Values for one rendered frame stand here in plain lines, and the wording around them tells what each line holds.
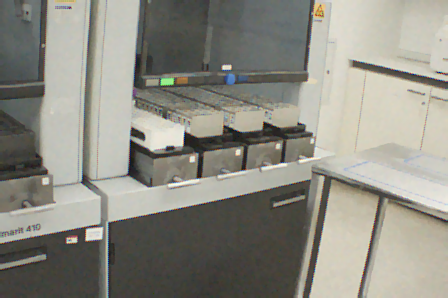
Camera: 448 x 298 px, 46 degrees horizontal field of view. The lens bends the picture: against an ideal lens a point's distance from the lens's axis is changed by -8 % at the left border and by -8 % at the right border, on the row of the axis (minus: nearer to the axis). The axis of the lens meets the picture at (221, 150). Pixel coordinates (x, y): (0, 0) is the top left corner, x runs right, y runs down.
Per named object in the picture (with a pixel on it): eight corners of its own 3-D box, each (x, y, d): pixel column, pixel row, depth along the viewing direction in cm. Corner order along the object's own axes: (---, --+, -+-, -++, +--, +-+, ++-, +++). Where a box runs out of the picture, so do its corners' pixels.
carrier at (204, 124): (218, 132, 157) (220, 111, 156) (223, 134, 156) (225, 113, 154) (184, 137, 150) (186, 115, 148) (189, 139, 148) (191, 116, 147)
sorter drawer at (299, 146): (153, 112, 213) (155, 89, 211) (182, 109, 222) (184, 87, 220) (294, 168, 161) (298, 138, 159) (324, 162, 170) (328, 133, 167)
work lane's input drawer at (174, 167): (45, 123, 184) (45, 97, 182) (79, 119, 193) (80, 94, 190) (162, 193, 132) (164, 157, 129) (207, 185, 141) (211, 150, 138)
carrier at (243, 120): (258, 128, 167) (260, 108, 165) (262, 130, 166) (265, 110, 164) (228, 131, 160) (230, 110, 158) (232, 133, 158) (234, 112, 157)
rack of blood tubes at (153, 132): (95, 127, 158) (96, 106, 157) (124, 124, 165) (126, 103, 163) (151, 155, 137) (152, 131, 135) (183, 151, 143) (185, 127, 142)
